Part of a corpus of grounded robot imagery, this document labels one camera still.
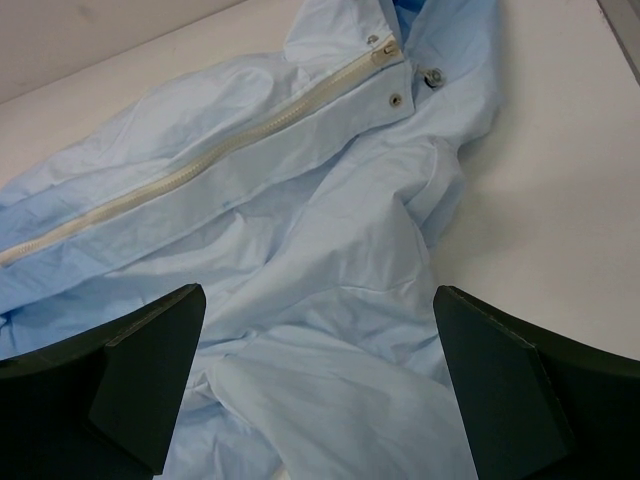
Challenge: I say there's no light blue zip jacket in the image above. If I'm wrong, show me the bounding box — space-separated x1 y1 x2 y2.
1 1 500 479

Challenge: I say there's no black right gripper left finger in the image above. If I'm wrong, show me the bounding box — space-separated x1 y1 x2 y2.
1 284 206 479

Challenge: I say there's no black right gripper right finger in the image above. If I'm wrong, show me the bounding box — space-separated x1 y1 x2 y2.
433 286 639 479

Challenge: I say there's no aluminium rail right side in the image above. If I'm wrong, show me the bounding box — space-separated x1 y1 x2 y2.
598 0 640 81

